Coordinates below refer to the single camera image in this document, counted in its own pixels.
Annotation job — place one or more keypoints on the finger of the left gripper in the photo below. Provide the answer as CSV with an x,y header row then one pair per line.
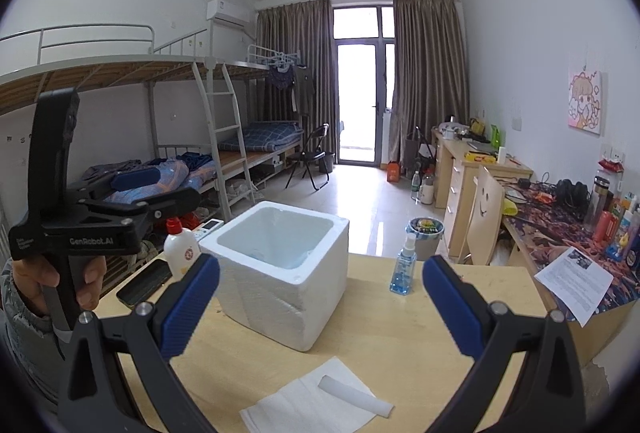
x,y
172,204
109,181

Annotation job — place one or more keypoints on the black headphones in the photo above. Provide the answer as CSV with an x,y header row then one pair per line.
x,y
573,197

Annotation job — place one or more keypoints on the white air conditioner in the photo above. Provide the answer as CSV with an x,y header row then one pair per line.
x,y
229,13

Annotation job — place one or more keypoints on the brown curtain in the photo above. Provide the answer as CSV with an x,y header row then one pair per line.
x,y
307,93
431,73

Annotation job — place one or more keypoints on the glass balcony door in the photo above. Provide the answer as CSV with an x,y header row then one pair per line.
x,y
365,49

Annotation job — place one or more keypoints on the left hand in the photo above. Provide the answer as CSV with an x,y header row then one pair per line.
x,y
33,274

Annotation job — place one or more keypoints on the anime wall picture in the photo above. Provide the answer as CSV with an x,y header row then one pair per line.
x,y
584,107

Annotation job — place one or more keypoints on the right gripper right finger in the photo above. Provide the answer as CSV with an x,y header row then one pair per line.
x,y
547,395

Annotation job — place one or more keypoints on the white paper towel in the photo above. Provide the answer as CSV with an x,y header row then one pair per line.
x,y
300,406

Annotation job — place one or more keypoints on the blue plaid quilt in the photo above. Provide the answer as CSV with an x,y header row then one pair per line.
x,y
186,170

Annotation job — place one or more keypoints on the black folding chair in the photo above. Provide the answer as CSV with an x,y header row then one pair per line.
x,y
312,151

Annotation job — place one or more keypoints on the white lotion pump bottle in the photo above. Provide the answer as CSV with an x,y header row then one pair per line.
x,y
181,248

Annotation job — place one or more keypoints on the wooden smiley chair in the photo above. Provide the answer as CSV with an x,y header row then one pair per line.
x,y
485,220

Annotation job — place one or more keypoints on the metal bunk bed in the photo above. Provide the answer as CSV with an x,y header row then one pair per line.
x,y
139,100

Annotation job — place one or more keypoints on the white printed paper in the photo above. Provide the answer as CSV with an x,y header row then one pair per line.
x,y
579,282

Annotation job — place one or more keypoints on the right brown curtain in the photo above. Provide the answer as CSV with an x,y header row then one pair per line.
x,y
431,73

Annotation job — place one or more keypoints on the left brown curtain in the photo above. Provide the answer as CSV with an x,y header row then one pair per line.
x,y
307,93

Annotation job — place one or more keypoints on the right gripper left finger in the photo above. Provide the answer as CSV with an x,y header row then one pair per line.
x,y
95,395

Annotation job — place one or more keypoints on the black smartphone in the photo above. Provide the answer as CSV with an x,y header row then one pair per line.
x,y
140,287

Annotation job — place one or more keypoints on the white styrofoam box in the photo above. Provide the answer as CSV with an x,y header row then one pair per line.
x,y
283,270

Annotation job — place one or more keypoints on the blue spray bottle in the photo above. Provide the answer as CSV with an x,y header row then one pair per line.
x,y
401,281

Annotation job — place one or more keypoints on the wooden desk with drawers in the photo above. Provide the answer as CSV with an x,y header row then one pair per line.
x,y
455,187

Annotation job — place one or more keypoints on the white remote control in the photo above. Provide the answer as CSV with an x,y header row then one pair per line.
x,y
207,227

